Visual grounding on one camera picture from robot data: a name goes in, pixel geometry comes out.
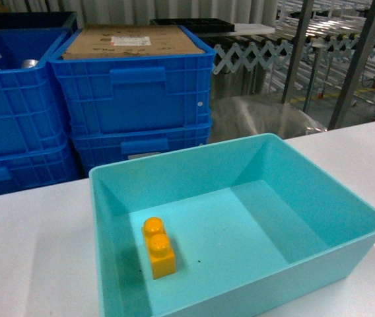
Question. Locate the blue crate top middle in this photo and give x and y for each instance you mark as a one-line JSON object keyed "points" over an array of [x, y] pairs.
{"points": [[33, 114]]}

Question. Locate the black tray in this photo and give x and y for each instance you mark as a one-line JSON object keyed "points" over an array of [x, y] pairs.
{"points": [[197, 25]]}

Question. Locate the teal plastic bin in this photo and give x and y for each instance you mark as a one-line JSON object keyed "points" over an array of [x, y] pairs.
{"points": [[252, 222]]}

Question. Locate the expandable roller conveyor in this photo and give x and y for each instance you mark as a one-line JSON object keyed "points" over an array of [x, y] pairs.
{"points": [[306, 39]]}

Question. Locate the blue crate top right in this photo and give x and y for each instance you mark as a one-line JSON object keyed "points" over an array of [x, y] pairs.
{"points": [[129, 94]]}

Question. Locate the blue crate bottom middle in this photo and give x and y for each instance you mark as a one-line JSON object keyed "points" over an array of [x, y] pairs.
{"points": [[41, 168]]}

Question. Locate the brown cardboard box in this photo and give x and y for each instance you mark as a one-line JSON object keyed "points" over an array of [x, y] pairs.
{"points": [[109, 41]]}

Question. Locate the blue crate bottom right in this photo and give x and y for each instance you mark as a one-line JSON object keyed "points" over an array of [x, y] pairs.
{"points": [[96, 150]]}

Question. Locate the silver metal can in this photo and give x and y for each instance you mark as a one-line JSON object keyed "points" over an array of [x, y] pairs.
{"points": [[29, 63]]}

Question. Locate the dark blue rear crate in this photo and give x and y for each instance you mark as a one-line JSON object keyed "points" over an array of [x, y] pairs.
{"points": [[39, 20]]}

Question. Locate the yellow duplo block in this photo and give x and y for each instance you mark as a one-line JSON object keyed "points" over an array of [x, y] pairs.
{"points": [[159, 248]]}

